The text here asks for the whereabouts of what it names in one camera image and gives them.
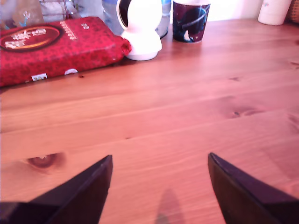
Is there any small white round camera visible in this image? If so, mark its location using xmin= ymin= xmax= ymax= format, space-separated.
xmin=116 ymin=0 xmax=163 ymax=61

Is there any dark space print mug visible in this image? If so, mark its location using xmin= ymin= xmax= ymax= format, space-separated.
xmin=172 ymin=0 xmax=211 ymax=44

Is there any white metal bottle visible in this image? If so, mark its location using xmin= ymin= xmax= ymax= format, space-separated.
xmin=257 ymin=0 xmax=292 ymax=26

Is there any wire kitchen rack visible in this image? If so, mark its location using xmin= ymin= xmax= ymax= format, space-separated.
xmin=39 ymin=0 xmax=79 ymax=23

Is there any red patterned food packet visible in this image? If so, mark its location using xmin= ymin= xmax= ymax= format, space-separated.
xmin=0 ymin=16 xmax=132 ymax=87

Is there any wicker basket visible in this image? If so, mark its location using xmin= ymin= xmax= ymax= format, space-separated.
xmin=286 ymin=0 xmax=299 ymax=24

